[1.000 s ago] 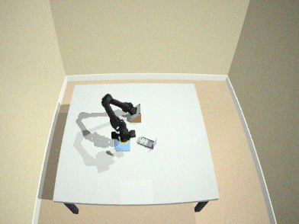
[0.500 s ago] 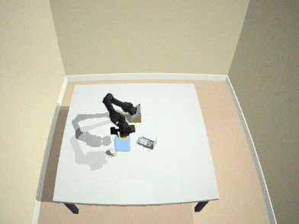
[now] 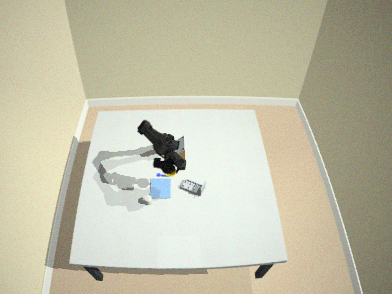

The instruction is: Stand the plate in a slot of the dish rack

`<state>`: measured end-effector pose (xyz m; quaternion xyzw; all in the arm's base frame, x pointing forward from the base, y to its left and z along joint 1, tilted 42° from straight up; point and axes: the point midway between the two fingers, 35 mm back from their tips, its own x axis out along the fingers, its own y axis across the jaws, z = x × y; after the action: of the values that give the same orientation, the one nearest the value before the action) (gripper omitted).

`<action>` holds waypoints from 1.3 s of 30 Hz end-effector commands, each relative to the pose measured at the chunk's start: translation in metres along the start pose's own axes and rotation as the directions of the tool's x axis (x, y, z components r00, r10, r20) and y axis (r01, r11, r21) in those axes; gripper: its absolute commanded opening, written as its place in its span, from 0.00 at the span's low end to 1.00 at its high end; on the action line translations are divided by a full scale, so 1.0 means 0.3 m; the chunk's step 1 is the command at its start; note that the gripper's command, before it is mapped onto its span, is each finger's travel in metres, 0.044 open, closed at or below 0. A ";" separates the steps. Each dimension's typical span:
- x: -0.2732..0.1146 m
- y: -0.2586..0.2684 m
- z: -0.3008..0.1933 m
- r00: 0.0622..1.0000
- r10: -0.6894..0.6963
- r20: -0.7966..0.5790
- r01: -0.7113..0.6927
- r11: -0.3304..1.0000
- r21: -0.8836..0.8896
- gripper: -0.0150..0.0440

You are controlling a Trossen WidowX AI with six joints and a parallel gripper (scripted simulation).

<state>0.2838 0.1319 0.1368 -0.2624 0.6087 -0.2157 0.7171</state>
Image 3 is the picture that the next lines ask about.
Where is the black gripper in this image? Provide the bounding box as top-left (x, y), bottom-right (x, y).
top-left (153, 158), bottom-right (186, 174)

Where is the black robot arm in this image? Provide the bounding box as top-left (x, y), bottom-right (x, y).
top-left (137, 120), bottom-right (184, 174)

